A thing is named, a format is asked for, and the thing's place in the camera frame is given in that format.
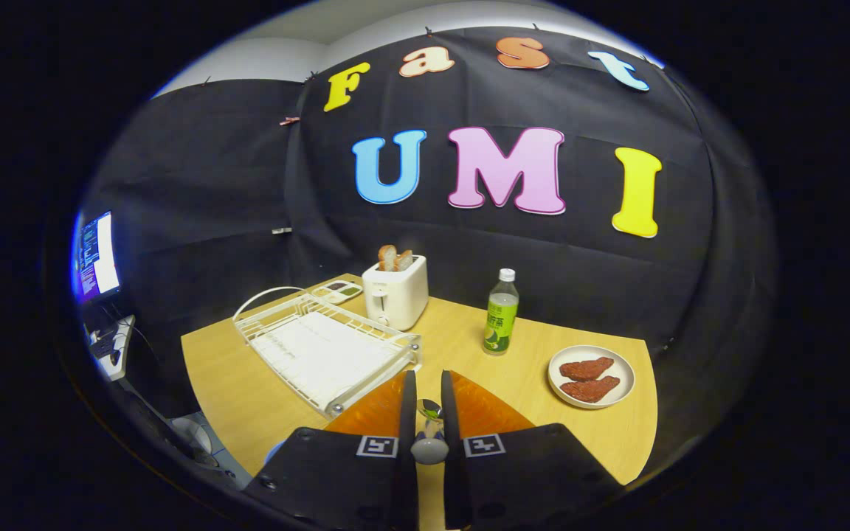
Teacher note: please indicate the white toaster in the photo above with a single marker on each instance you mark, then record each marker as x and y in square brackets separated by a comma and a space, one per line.
[395, 299]

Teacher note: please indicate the white plate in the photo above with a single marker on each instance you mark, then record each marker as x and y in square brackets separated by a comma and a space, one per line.
[620, 369]

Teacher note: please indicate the bread slice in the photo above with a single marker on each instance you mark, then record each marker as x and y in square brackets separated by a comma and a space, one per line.
[387, 258]
[404, 260]

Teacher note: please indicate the divided seasoning tray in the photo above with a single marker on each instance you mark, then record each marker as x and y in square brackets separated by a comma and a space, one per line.
[336, 292]

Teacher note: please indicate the red meat slice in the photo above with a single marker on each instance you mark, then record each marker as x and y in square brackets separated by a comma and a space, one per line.
[586, 368]
[591, 389]

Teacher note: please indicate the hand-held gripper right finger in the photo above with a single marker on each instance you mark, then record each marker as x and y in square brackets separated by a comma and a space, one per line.
[528, 476]

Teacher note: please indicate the metal spoon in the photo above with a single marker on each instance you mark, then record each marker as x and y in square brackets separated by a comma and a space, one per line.
[429, 446]

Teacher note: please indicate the computer monitor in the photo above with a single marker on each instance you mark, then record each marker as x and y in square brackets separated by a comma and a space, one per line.
[97, 254]

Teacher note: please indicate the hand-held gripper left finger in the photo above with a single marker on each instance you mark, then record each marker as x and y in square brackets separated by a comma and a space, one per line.
[329, 479]

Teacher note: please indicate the black backdrop cloth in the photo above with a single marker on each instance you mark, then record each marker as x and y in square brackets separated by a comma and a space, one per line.
[211, 184]

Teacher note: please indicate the green label drink bottle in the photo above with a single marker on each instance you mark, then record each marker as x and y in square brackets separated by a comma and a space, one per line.
[500, 317]

